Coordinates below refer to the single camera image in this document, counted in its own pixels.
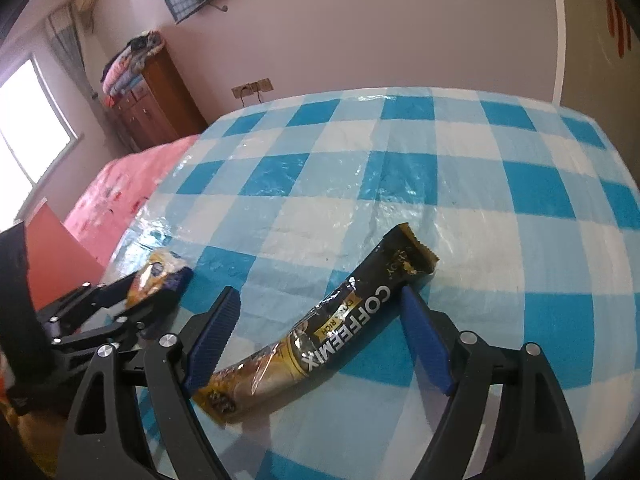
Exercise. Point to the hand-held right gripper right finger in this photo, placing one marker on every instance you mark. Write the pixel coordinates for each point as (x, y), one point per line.
(425, 345)

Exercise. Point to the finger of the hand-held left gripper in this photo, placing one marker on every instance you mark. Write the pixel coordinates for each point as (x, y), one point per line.
(145, 315)
(90, 300)

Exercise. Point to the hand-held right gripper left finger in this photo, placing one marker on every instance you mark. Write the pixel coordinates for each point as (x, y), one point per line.
(215, 335)

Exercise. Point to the yellow snack packet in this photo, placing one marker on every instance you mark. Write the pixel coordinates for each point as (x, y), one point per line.
(150, 275)

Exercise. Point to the black coffee stick packet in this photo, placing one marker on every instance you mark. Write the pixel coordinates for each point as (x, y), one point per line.
(350, 320)

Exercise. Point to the orange red board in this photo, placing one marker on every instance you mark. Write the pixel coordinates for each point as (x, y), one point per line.
(60, 250)

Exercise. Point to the pink heart print blanket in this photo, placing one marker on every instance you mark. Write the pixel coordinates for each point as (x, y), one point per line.
(130, 190)

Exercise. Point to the blue white checkered tablecloth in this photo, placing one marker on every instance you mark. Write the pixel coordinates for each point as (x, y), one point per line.
(400, 170)

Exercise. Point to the window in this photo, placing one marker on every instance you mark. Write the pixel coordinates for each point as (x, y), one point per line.
(30, 125)

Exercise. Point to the brown wooden cabinet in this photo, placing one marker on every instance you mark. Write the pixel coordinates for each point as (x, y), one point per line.
(160, 105)

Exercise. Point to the stack of folded blankets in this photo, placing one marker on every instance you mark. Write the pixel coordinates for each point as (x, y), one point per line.
(130, 65)

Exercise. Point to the light curtain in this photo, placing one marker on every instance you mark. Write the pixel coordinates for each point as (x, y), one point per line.
(70, 55)

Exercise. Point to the cream door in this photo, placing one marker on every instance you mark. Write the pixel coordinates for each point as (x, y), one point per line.
(595, 35)

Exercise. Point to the red door decoration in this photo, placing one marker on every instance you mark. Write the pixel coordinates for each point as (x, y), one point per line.
(617, 25)

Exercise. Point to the wall socket strip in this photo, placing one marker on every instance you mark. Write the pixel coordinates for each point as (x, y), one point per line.
(252, 86)

